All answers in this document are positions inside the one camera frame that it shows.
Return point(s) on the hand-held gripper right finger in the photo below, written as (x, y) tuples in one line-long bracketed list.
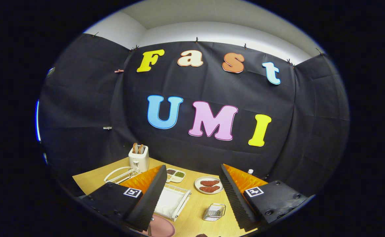
[(235, 200)]

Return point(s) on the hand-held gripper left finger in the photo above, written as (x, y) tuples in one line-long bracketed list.
[(148, 200)]

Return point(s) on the pink plate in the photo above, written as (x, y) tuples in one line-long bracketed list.
[(163, 228)]

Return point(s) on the white divided dish with beans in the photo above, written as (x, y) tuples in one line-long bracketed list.
[(176, 179)]

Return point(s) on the white plate with meat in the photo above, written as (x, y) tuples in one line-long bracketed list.
[(197, 186)]

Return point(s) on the reddish brown meat piece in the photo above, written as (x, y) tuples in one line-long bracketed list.
[(209, 189), (209, 183)]

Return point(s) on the white toaster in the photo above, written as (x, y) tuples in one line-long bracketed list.
[(139, 163)]

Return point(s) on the toasted bread slice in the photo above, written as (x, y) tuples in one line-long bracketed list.
[(135, 148), (141, 149)]

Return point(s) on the black backdrop cloth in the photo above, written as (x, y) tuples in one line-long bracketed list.
[(212, 89)]

